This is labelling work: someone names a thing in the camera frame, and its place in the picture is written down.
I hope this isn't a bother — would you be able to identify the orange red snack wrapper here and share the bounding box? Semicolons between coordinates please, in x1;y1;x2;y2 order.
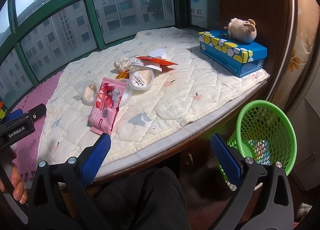
136;56;177;68

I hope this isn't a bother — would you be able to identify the white plastic cup lid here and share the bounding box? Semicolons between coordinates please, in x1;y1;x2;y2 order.
131;59;162;72

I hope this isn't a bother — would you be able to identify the round labelled pudding cup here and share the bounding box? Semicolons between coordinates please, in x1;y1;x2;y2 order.
129;69;155;92

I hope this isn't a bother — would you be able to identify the orange candy wrapper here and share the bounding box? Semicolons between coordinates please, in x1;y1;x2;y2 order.
116;71;130;80

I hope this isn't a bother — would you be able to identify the clear round plastic cup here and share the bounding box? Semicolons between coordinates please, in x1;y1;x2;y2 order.
74;79;99;106

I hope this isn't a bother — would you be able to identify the green plastic mesh wastebasket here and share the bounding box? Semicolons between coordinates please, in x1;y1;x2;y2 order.
212;100;297;192

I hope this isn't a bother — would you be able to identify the floral cream curtain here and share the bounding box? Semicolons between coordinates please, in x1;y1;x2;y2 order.
272;0;319;110

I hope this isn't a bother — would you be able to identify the beige plush toy animal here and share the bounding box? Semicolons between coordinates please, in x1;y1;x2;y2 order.
224;18;257;44

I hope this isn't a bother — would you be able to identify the pink foam floor mat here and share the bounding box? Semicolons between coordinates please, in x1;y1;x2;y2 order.
12;71;62;181

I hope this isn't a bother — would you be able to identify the green window frame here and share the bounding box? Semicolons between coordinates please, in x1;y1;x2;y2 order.
1;0;220;109

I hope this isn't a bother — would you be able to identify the blue yellow dotted tissue box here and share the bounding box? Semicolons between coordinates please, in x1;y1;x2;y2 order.
198;30;267;78

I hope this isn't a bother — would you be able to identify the grey wooden cabinet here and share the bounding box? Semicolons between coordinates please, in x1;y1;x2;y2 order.
287;80;320;191

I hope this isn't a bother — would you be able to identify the white tissue piece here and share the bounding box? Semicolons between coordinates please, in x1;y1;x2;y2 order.
148;48;167;60

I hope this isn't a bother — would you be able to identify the person's left hand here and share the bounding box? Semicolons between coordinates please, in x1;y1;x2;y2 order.
10;162;28;205

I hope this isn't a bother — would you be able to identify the white paper ball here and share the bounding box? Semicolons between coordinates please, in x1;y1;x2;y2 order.
114;58;132;73

